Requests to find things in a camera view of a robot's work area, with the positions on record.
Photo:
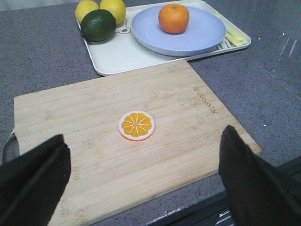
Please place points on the toy orange slice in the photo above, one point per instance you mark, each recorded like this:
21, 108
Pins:
136, 125

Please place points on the light blue round plate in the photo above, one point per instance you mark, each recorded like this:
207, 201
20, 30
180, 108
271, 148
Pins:
204, 32

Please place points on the orange mandarin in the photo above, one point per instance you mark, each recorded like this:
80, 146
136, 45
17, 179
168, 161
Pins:
173, 18

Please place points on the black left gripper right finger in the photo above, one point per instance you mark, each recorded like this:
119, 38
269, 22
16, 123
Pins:
259, 194

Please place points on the cutting board metal handle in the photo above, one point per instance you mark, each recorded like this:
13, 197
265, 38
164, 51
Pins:
8, 151

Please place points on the pale yellow plastic knife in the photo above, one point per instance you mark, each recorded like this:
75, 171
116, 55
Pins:
234, 41

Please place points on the yellow lemon right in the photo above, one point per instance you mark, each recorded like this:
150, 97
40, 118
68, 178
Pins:
116, 7

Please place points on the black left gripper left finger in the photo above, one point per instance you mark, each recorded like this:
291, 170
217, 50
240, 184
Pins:
32, 184

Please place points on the bamboo cutting board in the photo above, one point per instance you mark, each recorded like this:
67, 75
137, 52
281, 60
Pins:
110, 174

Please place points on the yellow lemon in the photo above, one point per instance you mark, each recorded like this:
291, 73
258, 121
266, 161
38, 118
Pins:
116, 7
84, 7

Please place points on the pale yellow plastic spoon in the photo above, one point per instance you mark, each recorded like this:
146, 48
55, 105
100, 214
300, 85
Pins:
231, 31

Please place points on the dark green avocado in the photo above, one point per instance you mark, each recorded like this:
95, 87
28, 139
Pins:
98, 25

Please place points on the yellow lemon left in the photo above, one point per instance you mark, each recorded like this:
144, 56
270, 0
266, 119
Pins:
84, 7

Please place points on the cream rectangular serving tray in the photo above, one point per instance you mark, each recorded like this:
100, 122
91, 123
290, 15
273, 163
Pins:
123, 52

